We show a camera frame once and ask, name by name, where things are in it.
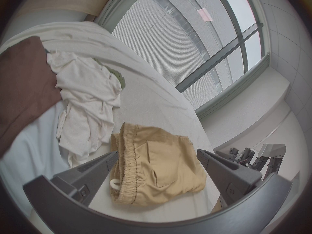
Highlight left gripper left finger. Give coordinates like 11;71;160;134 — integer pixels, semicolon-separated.
52;151;119;206

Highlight brown garment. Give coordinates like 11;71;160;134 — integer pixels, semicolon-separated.
0;36;62;155

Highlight tan shorts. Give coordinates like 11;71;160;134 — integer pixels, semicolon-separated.
110;122;207;207

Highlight window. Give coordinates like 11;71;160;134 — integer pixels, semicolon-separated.
111;0;265;109

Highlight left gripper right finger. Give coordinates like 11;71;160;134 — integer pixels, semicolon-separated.
197;149;262;206

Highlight bed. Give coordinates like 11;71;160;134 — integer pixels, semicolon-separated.
0;0;221;228

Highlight cream garment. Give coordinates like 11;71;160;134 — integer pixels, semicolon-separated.
46;50;122;169

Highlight green garment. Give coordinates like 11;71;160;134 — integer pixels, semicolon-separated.
94;58;126;92

